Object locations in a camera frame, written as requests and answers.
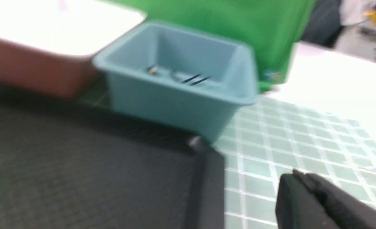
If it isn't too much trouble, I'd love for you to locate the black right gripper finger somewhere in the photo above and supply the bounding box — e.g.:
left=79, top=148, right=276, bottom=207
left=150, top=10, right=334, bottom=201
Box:
left=275, top=169, right=376, bottom=229

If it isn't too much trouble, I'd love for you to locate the green checked tablecloth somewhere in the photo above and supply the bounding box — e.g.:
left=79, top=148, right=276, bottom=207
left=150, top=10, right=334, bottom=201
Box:
left=78, top=78, right=376, bottom=229

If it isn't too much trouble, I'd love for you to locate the black chopstick in bin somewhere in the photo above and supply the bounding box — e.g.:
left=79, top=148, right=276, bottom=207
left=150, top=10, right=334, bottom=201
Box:
left=181, top=74, right=201, bottom=84
left=190, top=77, right=210, bottom=86

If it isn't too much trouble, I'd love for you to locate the teal chopstick bin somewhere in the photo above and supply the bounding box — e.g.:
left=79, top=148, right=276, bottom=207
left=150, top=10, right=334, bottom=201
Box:
left=93, top=21, right=258, bottom=142

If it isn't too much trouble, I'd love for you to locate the green cloth backdrop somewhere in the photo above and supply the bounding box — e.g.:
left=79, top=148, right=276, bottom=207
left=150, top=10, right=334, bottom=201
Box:
left=114, top=0, right=316, bottom=93

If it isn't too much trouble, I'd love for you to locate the upright black chopstick gold tip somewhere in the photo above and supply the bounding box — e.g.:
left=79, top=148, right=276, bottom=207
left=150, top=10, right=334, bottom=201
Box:
left=146, top=66, right=158, bottom=75

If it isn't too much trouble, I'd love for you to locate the black serving tray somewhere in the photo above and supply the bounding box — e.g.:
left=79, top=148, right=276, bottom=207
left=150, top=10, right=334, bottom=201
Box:
left=0, top=84, right=225, bottom=229

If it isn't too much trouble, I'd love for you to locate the white spoon bin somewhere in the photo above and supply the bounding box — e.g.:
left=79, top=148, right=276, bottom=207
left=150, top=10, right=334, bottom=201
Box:
left=0, top=0, right=147, bottom=99

